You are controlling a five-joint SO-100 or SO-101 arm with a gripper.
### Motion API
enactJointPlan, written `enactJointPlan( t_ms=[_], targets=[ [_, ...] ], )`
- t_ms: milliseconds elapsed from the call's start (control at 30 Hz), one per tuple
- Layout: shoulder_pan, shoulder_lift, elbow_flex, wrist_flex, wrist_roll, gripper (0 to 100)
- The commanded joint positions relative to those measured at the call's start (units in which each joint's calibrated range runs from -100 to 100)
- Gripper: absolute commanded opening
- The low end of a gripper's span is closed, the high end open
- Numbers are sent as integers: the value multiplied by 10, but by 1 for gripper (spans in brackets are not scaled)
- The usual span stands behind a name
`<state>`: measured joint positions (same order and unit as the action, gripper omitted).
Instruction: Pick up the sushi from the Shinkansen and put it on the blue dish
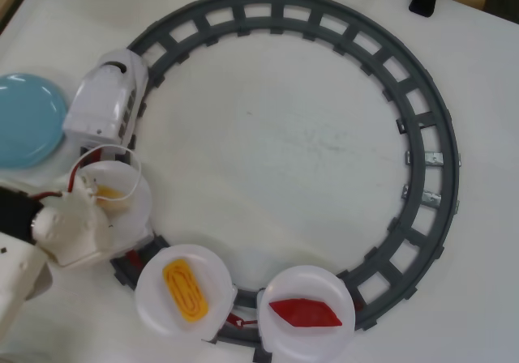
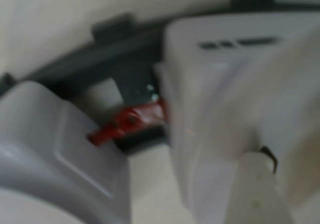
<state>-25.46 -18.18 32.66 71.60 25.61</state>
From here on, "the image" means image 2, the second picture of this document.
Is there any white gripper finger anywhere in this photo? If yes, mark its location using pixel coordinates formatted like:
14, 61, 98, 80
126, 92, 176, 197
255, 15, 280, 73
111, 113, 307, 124
219, 26, 320, 224
226, 151, 298, 224

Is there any white toy Shinkansen locomotive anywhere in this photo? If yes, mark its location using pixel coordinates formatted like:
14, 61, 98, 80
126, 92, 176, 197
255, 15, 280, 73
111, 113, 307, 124
153, 15, 320, 224

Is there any red train coupler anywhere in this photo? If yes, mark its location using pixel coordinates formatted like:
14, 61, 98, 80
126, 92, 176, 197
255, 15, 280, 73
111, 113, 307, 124
87, 97, 171, 147

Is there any grey circular toy train track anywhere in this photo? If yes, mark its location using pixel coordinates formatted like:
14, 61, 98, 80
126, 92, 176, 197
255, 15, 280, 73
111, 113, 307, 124
0, 0, 320, 157

